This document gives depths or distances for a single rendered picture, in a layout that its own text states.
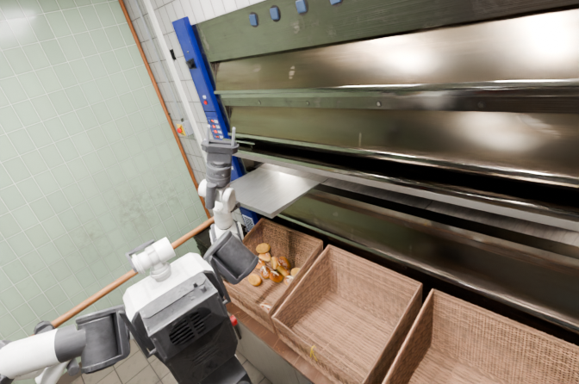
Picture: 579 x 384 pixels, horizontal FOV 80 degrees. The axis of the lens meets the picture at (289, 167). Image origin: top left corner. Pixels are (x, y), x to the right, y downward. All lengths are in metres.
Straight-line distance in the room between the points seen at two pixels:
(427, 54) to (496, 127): 0.30
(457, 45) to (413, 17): 0.15
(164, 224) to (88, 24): 1.57
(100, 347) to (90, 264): 1.88
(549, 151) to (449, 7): 0.48
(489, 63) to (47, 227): 2.67
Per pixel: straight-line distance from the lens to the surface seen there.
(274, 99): 1.74
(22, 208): 2.83
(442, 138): 1.27
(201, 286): 1.05
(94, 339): 1.18
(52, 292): 3.05
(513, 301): 1.50
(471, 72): 1.14
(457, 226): 1.43
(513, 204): 1.12
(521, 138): 1.19
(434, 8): 1.16
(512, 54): 1.11
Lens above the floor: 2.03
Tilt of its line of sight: 23 degrees down
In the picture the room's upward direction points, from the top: 16 degrees counter-clockwise
